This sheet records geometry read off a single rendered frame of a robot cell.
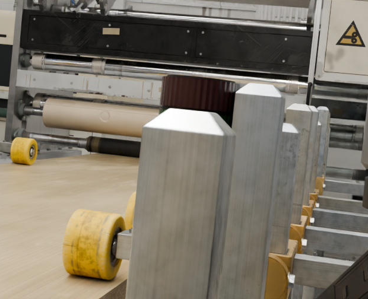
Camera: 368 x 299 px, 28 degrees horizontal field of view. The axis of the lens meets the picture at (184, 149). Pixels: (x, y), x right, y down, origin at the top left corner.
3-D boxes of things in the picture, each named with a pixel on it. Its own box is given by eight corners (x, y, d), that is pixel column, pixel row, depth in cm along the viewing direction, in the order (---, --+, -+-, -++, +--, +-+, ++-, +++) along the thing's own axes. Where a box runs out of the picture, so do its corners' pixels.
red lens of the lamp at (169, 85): (241, 113, 60) (244, 86, 60) (230, 111, 54) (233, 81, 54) (169, 105, 61) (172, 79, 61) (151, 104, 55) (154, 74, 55)
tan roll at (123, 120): (368, 162, 290) (372, 130, 289) (370, 164, 278) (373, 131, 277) (28, 124, 320) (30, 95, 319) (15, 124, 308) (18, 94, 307)
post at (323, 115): (310, 279, 207) (329, 107, 204) (309, 282, 203) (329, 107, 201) (297, 277, 208) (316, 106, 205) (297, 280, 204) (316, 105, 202)
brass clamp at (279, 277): (298, 282, 90) (303, 240, 90) (290, 308, 77) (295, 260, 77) (248, 274, 92) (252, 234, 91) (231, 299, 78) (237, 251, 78)
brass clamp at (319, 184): (325, 192, 212) (327, 175, 212) (323, 197, 199) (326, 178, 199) (303, 190, 214) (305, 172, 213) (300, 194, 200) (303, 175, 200)
